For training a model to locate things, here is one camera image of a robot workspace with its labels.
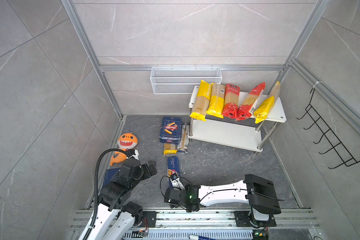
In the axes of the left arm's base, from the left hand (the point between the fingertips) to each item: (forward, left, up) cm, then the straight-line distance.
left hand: (148, 161), depth 73 cm
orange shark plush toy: (+21, +18, -12) cm, 31 cm away
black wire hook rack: (-6, -84, +14) cm, 86 cm away
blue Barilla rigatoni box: (+30, -10, -12) cm, 34 cm away
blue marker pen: (-30, -22, -17) cm, 41 cm away
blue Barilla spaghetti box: (+4, -12, -16) cm, 20 cm away
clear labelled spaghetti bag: (+23, -19, -17) cm, 35 cm away
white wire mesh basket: (+54, -18, +11) cm, 58 cm away
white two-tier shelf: (+27, -62, -14) cm, 69 cm away
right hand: (-11, -13, -17) cm, 24 cm away
